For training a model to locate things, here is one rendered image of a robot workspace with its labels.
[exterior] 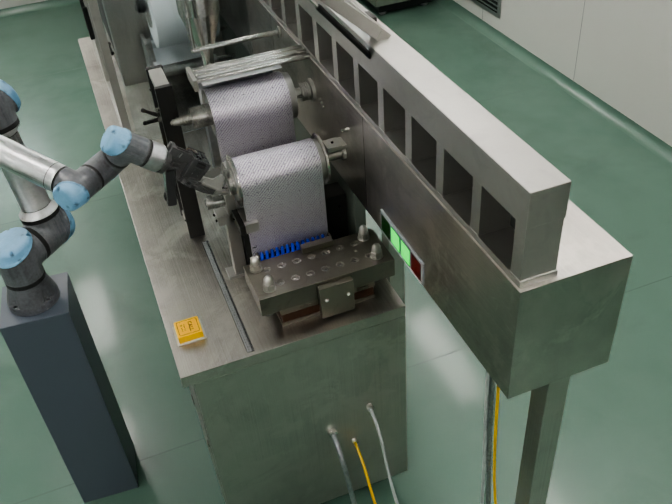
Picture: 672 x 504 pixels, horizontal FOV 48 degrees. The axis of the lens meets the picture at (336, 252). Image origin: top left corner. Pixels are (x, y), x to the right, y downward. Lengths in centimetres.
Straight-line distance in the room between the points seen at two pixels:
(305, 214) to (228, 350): 44
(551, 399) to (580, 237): 46
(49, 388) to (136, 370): 88
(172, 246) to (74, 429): 71
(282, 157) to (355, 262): 36
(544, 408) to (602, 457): 116
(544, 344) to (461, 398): 157
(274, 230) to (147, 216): 64
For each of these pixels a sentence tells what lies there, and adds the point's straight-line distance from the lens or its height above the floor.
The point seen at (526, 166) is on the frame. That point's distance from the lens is 136.
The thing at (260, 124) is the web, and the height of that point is 130.
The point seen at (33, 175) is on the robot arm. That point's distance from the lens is 202.
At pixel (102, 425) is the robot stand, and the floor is 38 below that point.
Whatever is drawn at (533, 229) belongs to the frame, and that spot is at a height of 157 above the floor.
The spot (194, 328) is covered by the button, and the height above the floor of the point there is 92.
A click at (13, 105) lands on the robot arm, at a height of 147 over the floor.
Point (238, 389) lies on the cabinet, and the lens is 215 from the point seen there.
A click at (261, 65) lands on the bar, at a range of 225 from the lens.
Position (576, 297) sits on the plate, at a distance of 153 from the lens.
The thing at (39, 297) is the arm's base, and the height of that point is 95.
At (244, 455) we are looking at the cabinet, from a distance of 238.
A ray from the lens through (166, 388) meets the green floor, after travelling 329.
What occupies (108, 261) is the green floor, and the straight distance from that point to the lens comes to 404.
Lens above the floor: 239
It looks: 39 degrees down
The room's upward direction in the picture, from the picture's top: 5 degrees counter-clockwise
